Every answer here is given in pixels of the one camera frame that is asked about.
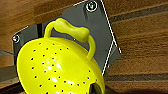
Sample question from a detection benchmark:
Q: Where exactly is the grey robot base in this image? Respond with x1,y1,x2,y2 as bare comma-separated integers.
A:
11,0,123,76

